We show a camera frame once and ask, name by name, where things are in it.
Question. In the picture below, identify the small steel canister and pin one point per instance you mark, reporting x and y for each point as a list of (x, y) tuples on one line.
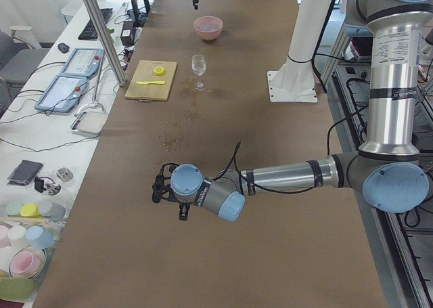
[(64, 174)]

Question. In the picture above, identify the yellow lemon slice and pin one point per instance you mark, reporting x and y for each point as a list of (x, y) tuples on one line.
[(159, 70)]

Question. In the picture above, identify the yellow plastic cup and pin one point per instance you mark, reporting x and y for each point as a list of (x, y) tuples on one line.
[(30, 210)]

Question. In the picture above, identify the blue teach pendant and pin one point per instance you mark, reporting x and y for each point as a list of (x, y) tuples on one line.
[(63, 93), (83, 62)]

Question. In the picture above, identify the aluminium frame post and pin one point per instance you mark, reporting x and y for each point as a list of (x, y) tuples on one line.
[(96, 17)]

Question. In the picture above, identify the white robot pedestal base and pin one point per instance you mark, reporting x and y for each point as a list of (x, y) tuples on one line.
[(294, 81)]

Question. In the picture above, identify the brown table mat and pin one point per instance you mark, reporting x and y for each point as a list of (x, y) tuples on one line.
[(119, 249)]

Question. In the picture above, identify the pink plastic cup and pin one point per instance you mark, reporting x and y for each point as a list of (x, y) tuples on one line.
[(26, 264)]

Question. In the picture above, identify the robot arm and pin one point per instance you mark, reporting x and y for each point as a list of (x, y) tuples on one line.
[(384, 169)]

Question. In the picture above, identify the clear wine glass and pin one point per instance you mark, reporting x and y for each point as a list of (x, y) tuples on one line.
[(198, 66)]

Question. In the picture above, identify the bamboo cutting board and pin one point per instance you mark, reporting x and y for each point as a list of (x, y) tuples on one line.
[(144, 72)]

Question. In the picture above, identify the green plastic cup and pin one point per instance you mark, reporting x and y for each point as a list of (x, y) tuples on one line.
[(13, 209)]

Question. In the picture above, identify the clear ice cubes pile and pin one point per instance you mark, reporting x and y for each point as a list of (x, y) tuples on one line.
[(206, 25)]

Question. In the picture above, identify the pink bowl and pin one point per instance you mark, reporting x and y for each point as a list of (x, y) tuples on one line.
[(209, 36)]

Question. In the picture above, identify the blue plastic cup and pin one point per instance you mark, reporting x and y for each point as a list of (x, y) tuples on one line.
[(39, 237)]

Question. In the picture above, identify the yellow plastic knife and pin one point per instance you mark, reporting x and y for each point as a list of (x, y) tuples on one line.
[(150, 82)]

